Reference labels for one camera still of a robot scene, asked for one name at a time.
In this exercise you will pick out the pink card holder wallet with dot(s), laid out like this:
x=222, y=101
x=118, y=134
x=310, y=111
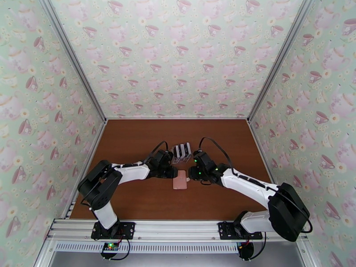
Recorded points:
x=180, y=181

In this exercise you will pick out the clear acrylic card stand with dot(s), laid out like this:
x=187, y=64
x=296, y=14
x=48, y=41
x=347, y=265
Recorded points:
x=179, y=162

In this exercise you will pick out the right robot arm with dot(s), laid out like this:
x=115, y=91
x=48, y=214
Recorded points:
x=250, y=185

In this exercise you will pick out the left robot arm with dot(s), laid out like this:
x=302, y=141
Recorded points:
x=130, y=171

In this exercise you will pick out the white and black card stack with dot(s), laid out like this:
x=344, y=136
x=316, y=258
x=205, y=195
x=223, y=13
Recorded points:
x=176, y=152

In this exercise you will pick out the black controller module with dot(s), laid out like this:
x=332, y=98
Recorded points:
x=246, y=251

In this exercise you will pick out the controller board with green light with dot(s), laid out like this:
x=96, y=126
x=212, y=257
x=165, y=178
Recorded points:
x=110, y=247

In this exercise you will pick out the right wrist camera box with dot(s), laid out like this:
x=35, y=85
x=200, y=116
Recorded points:
x=200, y=155

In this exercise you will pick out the aluminium back rail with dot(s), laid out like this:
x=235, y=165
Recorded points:
x=178, y=118

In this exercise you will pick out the aluminium front rail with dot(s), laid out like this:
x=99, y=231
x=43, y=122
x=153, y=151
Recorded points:
x=178, y=230

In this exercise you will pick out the aluminium side rail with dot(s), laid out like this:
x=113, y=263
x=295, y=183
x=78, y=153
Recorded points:
x=90, y=153
x=264, y=155

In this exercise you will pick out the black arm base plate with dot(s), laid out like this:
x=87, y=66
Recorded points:
x=128, y=230
x=225, y=231

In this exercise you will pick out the aluminium frame post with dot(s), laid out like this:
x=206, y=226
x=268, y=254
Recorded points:
x=281, y=56
x=72, y=56

